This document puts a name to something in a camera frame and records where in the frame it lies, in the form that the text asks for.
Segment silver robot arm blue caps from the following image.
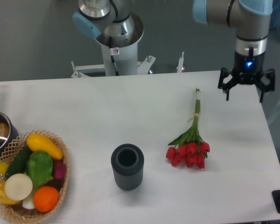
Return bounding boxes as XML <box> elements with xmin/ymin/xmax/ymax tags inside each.
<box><xmin>72</xmin><ymin>0</ymin><xmax>275</xmax><ymax>93</ymax></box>

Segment green lettuce leaf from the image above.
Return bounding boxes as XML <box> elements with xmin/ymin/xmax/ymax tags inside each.
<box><xmin>26</xmin><ymin>151</ymin><xmax>53</xmax><ymax>193</ymax></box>

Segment woven wicker basket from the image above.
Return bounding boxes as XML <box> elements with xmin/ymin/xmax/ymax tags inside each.
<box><xmin>0</xmin><ymin>130</ymin><xmax>70</xmax><ymax>224</ymax></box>

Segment white leek stalk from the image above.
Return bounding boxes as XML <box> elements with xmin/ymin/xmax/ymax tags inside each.
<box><xmin>22</xmin><ymin>193</ymin><xmax>35</xmax><ymax>210</ymax></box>

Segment purple red onion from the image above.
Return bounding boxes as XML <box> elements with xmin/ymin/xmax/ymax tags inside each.
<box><xmin>52</xmin><ymin>160</ymin><xmax>67</xmax><ymax>180</ymax></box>

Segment orange fruit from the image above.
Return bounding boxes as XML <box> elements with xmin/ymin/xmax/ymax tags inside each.
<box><xmin>33</xmin><ymin>186</ymin><xmax>59</xmax><ymax>212</ymax></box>

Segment red tulip bouquet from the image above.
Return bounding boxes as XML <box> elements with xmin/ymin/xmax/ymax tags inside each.
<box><xmin>166</xmin><ymin>88</ymin><xmax>210</xmax><ymax>169</ymax></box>

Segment yellow banana tip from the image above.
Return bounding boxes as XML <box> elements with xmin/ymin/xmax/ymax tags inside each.
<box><xmin>0</xmin><ymin>160</ymin><xmax>9</xmax><ymax>176</ymax></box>

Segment yellow bell pepper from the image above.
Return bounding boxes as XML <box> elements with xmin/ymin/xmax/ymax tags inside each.
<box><xmin>0</xmin><ymin>181</ymin><xmax>21</xmax><ymax>205</ymax></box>

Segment green cucumber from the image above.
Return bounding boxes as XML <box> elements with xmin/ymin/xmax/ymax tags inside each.
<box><xmin>5</xmin><ymin>145</ymin><xmax>32</xmax><ymax>180</ymax></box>

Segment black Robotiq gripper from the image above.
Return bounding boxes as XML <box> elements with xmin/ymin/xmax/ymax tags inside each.
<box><xmin>218</xmin><ymin>52</ymin><xmax>275</xmax><ymax>103</ymax></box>

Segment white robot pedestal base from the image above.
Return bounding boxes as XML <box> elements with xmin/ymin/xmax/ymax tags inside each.
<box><xmin>71</xmin><ymin>43</ymin><xmax>156</xmax><ymax>78</ymax></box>

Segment white round onion slice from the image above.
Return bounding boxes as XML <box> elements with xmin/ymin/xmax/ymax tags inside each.
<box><xmin>4</xmin><ymin>173</ymin><xmax>33</xmax><ymax>201</ymax></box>

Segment yellow squash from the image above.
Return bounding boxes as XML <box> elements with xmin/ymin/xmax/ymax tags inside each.
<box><xmin>26</xmin><ymin>133</ymin><xmax>63</xmax><ymax>160</ymax></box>

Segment dark grey ribbed vase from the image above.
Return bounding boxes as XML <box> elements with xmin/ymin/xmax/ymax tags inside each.
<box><xmin>111</xmin><ymin>143</ymin><xmax>144</xmax><ymax>191</ymax></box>

